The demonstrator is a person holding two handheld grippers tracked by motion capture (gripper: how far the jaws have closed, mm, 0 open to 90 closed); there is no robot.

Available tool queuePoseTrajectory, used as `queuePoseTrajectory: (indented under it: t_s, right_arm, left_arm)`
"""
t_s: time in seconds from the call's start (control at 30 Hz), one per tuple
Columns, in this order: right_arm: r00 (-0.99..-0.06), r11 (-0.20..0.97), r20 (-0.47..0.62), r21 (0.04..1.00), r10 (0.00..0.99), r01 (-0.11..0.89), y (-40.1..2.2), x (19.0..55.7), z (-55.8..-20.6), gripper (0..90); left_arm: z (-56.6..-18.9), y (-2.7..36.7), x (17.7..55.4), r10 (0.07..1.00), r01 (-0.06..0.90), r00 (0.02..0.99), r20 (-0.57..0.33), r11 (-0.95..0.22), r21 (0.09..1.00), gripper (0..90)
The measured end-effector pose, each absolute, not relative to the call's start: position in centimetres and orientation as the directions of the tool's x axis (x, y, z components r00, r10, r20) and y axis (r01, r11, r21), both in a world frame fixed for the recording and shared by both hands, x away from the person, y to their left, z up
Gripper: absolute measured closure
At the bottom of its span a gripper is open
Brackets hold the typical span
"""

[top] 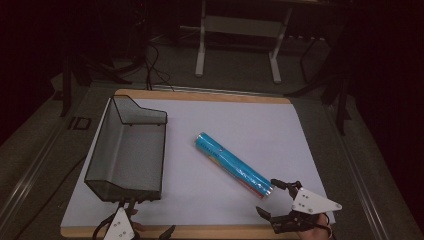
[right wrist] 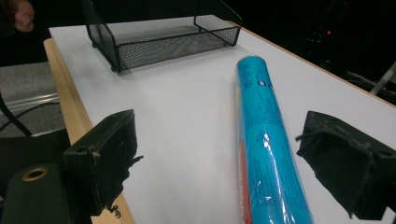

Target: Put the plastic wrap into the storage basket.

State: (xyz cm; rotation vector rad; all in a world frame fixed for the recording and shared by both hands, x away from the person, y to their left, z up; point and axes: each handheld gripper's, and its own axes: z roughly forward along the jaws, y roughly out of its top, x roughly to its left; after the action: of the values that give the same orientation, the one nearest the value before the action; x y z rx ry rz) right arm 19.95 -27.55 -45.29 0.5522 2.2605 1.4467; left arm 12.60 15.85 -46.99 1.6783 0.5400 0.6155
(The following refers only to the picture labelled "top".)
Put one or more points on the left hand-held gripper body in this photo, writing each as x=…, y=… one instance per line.
x=119, y=226

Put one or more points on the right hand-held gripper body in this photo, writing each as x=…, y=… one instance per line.
x=313, y=201

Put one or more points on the black mesh basket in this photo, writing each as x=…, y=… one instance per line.
x=133, y=151

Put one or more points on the blue cylindrical tube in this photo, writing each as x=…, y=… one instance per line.
x=233, y=164

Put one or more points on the person's left hand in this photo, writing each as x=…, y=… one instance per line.
x=137, y=227

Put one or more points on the person's right hand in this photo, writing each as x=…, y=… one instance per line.
x=316, y=235

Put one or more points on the white table sheet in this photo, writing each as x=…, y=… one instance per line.
x=206, y=203

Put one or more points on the black stand legs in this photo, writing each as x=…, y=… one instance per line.
x=340, y=106
x=66, y=86

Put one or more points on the white metal stand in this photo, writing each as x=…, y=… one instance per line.
x=200, y=63

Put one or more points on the black rectangular bracket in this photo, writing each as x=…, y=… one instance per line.
x=80, y=123

